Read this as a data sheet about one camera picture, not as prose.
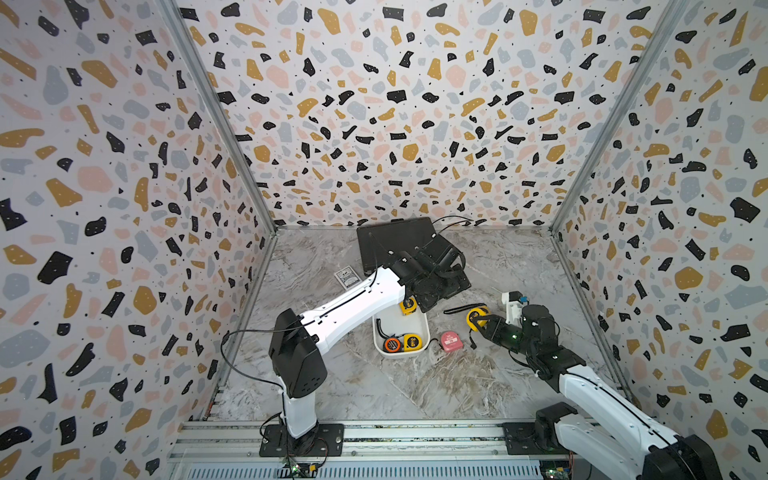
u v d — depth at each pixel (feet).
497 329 2.40
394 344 2.87
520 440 2.40
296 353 1.42
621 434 1.44
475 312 2.74
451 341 2.95
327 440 2.43
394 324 3.08
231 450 2.40
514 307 2.51
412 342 2.89
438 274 2.09
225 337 3.11
